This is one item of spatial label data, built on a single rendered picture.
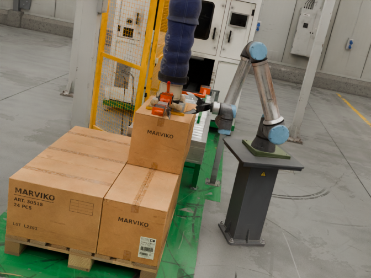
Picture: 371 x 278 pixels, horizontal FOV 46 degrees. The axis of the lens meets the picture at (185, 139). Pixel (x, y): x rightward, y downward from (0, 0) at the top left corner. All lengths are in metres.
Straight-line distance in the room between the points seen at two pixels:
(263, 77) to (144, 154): 1.00
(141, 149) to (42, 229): 0.87
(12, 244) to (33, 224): 0.22
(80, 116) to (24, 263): 2.09
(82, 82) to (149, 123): 1.67
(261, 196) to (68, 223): 1.48
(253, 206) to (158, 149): 0.89
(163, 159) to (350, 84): 10.07
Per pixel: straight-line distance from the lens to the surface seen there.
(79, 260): 2.98
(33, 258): 3.11
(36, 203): 2.89
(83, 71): 4.62
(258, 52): 3.01
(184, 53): 3.22
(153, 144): 3.15
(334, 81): 12.75
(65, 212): 2.84
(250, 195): 3.43
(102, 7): 4.47
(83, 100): 4.68
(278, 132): 3.14
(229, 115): 3.06
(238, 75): 3.17
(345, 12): 12.75
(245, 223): 3.55
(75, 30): 6.84
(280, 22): 12.51
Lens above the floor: 1.80
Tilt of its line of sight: 18 degrees down
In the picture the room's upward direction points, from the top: 11 degrees clockwise
